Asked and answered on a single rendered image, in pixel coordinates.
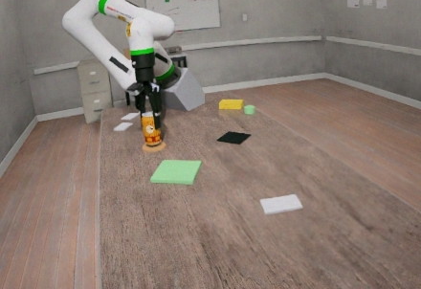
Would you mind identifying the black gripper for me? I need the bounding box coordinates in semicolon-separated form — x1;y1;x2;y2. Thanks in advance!
134;67;163;129

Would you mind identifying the light green cylinder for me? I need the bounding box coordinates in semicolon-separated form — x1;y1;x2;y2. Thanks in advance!
244;105;255;114

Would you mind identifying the black square coaster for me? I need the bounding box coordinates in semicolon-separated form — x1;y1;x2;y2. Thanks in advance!
216;131;252;145

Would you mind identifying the orange striped drink can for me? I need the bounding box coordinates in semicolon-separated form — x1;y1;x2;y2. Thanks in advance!
142;112;162;145

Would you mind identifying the light green square tile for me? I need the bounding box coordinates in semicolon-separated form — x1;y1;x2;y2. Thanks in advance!
150;160;202;184

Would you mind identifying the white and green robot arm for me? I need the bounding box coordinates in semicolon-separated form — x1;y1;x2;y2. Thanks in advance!
62;0;182;96

